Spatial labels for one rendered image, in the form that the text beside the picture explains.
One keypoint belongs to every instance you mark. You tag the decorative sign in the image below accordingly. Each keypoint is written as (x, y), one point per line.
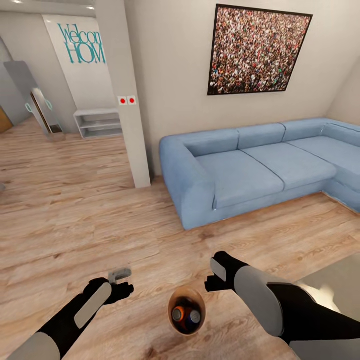
(77, 45)

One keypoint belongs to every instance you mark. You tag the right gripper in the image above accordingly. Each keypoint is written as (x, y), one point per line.
(212, 285)

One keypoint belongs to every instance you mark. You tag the trash can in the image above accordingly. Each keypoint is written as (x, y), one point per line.
(183, 297)

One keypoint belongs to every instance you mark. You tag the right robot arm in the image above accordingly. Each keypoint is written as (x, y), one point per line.
(284, 310)

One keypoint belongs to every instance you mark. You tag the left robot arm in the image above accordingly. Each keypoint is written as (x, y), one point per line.
(54, 339)

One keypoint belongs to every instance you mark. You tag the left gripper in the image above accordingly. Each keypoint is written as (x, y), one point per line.
(123, 291)

